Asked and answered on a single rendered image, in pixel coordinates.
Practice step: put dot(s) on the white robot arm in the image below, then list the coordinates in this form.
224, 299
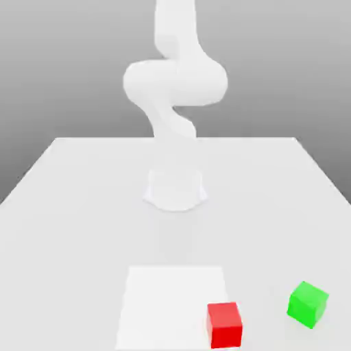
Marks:
175, 82

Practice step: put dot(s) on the small red cube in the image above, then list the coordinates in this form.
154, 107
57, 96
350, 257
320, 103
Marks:
224, 326

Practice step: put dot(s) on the small green cube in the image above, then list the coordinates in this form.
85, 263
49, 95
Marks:
307, 304

